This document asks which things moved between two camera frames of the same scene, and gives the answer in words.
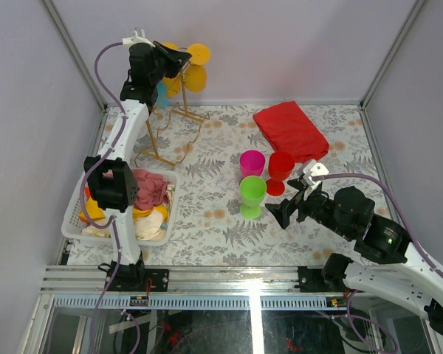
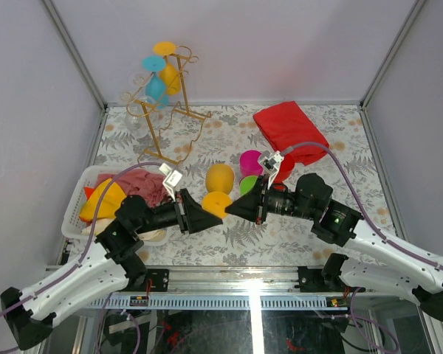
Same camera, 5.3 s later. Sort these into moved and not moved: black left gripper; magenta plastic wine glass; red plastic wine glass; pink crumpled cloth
Moved: black left gripper
Not moved: magenta plastic wine glass; red plastic wine glass; pink crumpled cloth
